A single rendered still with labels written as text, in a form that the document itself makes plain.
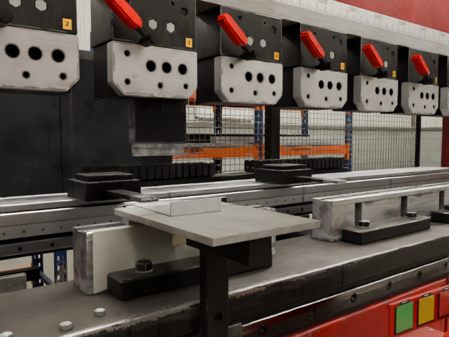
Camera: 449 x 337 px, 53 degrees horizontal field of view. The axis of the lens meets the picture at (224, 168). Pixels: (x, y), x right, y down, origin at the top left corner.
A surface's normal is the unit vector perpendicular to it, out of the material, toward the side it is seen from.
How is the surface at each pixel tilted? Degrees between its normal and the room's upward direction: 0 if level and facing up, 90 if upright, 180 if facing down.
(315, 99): 90
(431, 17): 90
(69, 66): 90
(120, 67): 90
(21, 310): 0
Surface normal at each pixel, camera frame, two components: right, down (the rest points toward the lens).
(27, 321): 0.00, -1.00
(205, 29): -0.79, 0.04
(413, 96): 0.61, 0.06
